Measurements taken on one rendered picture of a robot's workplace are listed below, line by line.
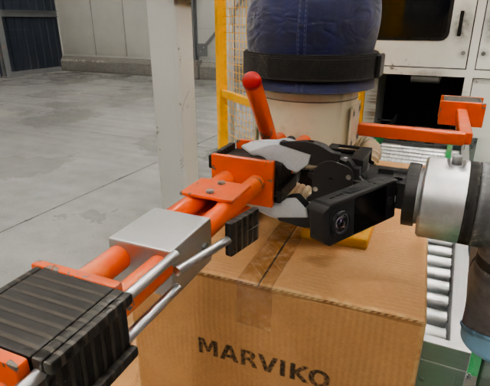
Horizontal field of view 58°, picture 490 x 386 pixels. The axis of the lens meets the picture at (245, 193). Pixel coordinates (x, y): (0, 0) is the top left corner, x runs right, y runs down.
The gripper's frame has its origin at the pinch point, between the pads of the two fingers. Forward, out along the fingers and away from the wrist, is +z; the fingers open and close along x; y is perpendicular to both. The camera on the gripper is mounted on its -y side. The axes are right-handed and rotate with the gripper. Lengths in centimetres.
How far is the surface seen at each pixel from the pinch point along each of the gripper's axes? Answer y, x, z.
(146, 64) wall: 931, -88, 728
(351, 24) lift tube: 20.2, 17.7, -7.1
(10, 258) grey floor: 107, -119, 213
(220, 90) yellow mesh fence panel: 178, -19, 100
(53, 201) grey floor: 186, -119, 263
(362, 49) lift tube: 22.8, 14.2, -8.4
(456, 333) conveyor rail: 64, -60, -32
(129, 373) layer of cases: 19, -65, 42
